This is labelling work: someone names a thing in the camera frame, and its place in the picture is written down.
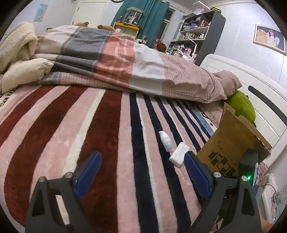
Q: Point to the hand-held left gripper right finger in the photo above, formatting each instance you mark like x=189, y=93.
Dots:
x=197, y=174

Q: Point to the person's right forearm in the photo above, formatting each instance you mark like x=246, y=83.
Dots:
x=266, y=226

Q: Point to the pink striped pillow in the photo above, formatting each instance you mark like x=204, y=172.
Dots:
x=228, y=80

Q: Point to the cream comforter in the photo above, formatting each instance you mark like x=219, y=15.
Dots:
x=22, y=71

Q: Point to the white desk lamp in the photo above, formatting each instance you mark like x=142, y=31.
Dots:
x=196, y=48

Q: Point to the white bed headboard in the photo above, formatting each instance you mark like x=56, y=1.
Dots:
x=246, y=71

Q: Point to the brown round plush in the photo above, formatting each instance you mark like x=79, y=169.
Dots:
x=161, y=46

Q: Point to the glass display case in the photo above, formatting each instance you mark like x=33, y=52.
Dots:
x=134, y=15

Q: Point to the green plush toy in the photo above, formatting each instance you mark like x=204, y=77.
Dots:
x=242, y=103

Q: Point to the black wall clock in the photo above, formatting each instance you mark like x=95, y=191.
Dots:
x=117, y=1

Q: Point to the framed wall picture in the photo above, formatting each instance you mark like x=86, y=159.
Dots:
x=269, y=38

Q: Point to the window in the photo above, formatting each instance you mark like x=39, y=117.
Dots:
x=168, y=24

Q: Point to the white rectangular case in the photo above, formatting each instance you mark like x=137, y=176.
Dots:
x=178, y=154

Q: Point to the teal curtain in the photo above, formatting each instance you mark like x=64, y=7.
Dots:
x=154, y=18

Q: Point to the dark grey bookshelf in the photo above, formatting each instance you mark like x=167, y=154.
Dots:
x=215, y=33

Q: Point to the yellow cabinet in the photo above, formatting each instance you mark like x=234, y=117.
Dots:
x=127, y=28

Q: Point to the striped plush blanket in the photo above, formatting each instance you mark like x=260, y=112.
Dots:
x=67, y=134

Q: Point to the blue wall poster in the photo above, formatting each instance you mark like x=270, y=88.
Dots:
x=41, y=12

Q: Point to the clear pump bottle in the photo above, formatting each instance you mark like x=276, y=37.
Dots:
x=166, y=143

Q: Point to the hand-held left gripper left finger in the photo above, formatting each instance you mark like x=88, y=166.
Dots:
x=88, y=173

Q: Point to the brown teddy bear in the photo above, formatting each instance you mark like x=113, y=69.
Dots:
x=106, y=28
x=81, y=24

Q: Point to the pink grey striped quilt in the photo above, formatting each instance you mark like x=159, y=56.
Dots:
x=116, y=58

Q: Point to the white door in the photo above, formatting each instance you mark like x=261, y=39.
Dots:
x=89, y=13

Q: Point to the brown cardboard box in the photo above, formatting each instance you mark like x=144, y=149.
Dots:
x=224, y=139

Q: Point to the cream fleece blanket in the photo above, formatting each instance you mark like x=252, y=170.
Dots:
x=15, y=44

